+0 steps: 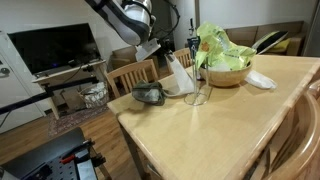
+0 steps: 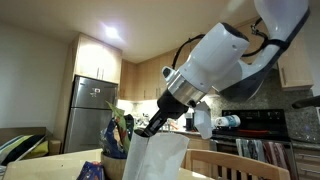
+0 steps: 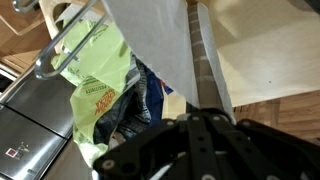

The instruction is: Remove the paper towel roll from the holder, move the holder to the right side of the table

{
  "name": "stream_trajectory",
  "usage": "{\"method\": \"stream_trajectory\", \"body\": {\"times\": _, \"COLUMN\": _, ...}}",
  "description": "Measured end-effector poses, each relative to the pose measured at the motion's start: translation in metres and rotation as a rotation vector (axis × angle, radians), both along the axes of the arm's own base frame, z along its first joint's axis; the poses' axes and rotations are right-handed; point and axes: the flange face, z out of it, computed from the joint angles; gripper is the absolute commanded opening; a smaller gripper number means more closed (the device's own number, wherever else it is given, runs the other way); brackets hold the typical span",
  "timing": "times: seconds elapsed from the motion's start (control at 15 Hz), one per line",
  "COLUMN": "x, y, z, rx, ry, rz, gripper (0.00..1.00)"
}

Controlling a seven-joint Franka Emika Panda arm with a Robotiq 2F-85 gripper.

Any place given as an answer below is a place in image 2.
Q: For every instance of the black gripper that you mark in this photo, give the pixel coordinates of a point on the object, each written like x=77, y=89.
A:
x=171, y=108

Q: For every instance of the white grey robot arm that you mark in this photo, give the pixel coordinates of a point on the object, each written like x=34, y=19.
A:
x=216, y=56

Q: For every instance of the white blue paper towel pack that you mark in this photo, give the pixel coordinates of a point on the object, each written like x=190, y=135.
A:
x=228, y=120

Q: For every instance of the grey dish towel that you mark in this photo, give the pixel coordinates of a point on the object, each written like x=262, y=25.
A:
x=241, y=146

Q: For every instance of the dark striped dish towel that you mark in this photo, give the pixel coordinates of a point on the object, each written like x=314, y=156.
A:
x=256, y=149

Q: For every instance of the red striped dish towel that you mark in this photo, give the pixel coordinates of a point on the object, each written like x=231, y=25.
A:
x=276, y=153

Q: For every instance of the dark snack bag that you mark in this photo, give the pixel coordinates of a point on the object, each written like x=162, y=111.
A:
x=129, y=126

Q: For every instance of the black coffee maker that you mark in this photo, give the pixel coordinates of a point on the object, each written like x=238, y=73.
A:
x=189, y=121

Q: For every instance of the wooden base kitchen cabinets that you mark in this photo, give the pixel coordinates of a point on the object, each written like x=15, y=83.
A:
x=196, y=143

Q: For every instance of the large blue snack bag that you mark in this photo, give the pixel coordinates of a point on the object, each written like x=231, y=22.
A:
x=111, y=143

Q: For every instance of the wooden bowl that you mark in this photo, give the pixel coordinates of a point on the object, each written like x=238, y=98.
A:
x=113, y=168

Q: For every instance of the stainless steel refrigerator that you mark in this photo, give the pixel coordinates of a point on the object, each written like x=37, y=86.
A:
x=90, y=116

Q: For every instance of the small blue snack bag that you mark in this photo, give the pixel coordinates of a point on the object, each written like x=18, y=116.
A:
x=91, y=171

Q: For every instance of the pale double-door wooden cabinet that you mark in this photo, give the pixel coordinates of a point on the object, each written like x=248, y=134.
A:
x=93, y=60

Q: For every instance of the wooden chair back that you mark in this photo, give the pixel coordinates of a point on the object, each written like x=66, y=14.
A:
x=240, y=165

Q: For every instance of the black kitchen stove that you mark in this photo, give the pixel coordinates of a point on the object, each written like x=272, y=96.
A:
x=260, y=120

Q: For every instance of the round ceiling light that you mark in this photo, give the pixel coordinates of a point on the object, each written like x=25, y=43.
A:
x=111, y=32

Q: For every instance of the yellow pillow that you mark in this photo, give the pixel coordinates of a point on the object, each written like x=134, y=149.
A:
x=38, y=150

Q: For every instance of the brown sofa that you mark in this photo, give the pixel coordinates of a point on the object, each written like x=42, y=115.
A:
x=20, y=130

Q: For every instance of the striped pillow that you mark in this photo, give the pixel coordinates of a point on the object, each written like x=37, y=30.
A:
x=16, y=146

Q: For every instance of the wooden drawer cabinet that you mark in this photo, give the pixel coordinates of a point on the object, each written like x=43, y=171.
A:
x=306, y=163

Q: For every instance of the wooden wall cabinet row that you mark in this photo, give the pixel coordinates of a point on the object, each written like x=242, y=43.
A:
x=146, y=80

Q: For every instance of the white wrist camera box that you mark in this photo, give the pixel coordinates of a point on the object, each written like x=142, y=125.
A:
x=203, y=120

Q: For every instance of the single-door wooden wall cabinet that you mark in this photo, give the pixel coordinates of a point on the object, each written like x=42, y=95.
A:
x=295, y=66

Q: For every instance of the black mount bar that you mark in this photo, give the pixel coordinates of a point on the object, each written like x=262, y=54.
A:
x=306, y=101

